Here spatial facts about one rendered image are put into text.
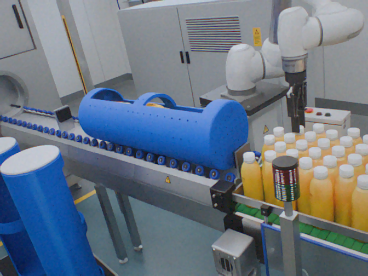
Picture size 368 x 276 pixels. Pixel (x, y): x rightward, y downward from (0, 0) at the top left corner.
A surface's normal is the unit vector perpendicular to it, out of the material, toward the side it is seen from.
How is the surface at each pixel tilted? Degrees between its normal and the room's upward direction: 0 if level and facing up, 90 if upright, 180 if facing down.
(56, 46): 90
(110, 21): 90
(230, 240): 0
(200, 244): 0
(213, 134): 90
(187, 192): 71
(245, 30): 90
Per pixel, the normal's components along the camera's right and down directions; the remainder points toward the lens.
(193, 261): -0.18, -0.89
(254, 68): 0.18, 0.35
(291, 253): -0.64, 0.42
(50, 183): 0.69, 0.18
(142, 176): -0.66, 0.10
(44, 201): 0.40, 0.31
